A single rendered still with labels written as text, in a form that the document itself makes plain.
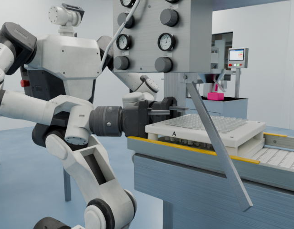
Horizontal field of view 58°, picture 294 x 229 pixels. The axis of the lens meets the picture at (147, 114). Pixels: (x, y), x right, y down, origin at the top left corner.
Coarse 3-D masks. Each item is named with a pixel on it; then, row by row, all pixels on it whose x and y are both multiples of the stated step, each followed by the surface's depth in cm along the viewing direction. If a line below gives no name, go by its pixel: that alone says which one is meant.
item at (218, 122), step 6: (180, 120) 72; (186, 120) 72; (192, 120) 71; (198, 120) 73; (216, 120) 72; (222, 120) 72; (228, 120) 72; (234, 120) 71; (216, 126) 66; (222, 126) 64
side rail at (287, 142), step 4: (264, 136) 76; (268, 136) 75; (272, 136) 75; (276, 136) 74; (288, 136) 73; (268, 140) 75; (272, 140) 75; (276, 140) 74; (280, 140) 74; (284, 140) 73; (288, 140) 72; (292, 140) 72; (268, 144) 76; (272, 144) 75; (276, 144) 74; (280, 144) 74; (284, 144) 73; (288, 144) 72; (292, 144) 72; (288, 148) 73; (292, 148) 72
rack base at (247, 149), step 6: (162, 138) 75; (252, 138) 75; (264, 138) 75; (180, 144) 68; (246, 144) 68; (252, 144) 68; (258, 144) 70; (264, 144) 75; (210, 150) 63; (240, 150) 63; (246, 150) 63; (252, 150) 66; (258, 150) 71; (240, 156) 59; (246, 156) 62
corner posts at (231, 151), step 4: (260, 132) 73; (148, 136) 70; (152, 136) 70; (156, 136) 70; (256, 136) 74; (260, 136) 74; (156, 140) 70; (228, 148) 57; (232, 148) 57; (236, 148) 57; (228, 152) 57; (232, 152) 57; (236, 152) 57
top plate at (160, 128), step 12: (168, 120) 77; (156, 132) 68; (168, 132) 66; (180, 132) 64; (192, 132) 62; (204, 132) 62; (228, 132) 62; (240, 132) 62; (252, 132) 64; (228, 144) 57; (240, 144) 58
